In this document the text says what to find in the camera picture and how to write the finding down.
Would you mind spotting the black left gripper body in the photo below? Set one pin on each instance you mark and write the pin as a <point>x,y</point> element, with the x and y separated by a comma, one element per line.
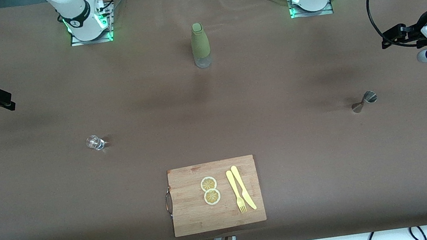
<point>419,27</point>

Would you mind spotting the steel jigger measuring cup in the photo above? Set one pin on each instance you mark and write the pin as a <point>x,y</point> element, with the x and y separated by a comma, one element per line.
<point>363,102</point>

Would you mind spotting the clear glass cup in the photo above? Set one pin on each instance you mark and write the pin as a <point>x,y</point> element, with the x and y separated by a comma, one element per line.
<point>95,142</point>

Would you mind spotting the brown table cover sheet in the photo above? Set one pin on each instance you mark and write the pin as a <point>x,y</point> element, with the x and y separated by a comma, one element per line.
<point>81,199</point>

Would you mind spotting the green sleeved glass bottle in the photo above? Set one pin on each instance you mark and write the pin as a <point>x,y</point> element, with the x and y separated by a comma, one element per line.
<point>200,41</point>

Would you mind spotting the yellow plastic knife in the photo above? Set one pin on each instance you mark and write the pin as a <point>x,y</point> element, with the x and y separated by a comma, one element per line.
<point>242,185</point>

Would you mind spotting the yellow plastic fork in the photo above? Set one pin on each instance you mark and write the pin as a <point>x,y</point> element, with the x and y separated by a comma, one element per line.
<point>234,189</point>

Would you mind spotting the lemon slice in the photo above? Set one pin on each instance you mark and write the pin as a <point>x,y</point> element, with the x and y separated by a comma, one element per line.
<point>212,197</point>
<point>208,183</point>

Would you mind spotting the wooden cutting board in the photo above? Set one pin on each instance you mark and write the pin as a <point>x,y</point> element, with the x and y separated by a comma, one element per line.
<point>194,220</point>

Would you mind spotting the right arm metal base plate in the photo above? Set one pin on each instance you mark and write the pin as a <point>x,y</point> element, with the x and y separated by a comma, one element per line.
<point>91,41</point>

